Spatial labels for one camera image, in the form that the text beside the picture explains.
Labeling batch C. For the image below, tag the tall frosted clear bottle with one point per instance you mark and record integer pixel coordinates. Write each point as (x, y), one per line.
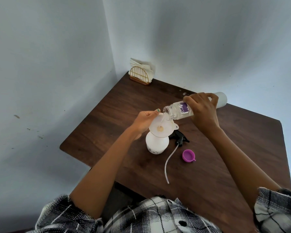
(175, 111)

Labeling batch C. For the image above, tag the white paper napkins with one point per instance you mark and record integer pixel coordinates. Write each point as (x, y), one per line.
(141, 63)

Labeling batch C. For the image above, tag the white plastic funnel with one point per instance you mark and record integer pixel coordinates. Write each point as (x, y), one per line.
(156, 123)

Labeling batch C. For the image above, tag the black spray trigger head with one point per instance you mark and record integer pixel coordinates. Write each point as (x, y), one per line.
(179, 137)

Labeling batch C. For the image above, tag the purple bottle cap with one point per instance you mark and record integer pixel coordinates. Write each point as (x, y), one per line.
(188, 156)

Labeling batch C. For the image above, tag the person's left forearm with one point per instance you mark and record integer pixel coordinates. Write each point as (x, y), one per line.
(101, 179)

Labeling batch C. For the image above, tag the person's right forearm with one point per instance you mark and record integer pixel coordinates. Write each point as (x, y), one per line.
(240, 165)

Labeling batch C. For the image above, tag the person's right hand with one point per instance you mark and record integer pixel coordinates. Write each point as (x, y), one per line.
(205, 114)

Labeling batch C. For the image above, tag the dark wooden table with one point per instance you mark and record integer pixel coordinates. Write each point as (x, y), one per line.
(254, 133)

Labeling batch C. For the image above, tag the black white plaid shirt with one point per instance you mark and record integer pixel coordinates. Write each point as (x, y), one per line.
(148, 215)

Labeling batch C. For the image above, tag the white spray bottle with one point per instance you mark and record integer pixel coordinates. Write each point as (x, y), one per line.
(157, 144)

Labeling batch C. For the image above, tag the person's left hand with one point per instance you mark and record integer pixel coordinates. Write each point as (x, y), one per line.
(143, 122)

